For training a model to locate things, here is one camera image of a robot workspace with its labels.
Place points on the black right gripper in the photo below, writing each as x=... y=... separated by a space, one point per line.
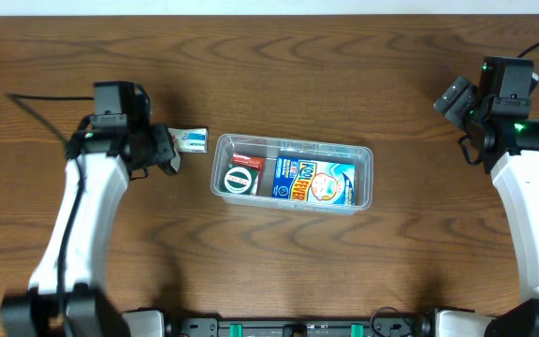
x=457 y=100

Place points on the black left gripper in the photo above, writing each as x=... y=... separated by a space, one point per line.
x=163 y=147

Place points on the dark bottle white cap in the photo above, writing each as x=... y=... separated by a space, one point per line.
x=171 y=166

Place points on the green round-label box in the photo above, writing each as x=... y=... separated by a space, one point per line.
x=240 y=180

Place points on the red orange Panadol box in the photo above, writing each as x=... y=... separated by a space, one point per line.
x=251 y=162

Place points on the blue Kool Fever box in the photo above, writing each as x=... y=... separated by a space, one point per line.
x=314 y=181

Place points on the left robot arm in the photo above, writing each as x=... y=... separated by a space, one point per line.
x=66 y=295

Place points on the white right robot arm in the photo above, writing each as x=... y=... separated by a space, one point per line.
x=494 y=117

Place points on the clear plastic container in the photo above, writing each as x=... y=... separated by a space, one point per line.
x=272 y=148

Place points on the white Panadol box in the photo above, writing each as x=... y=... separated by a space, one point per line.
x=194 y=140

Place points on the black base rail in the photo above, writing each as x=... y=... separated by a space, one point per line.
x=385 y=322

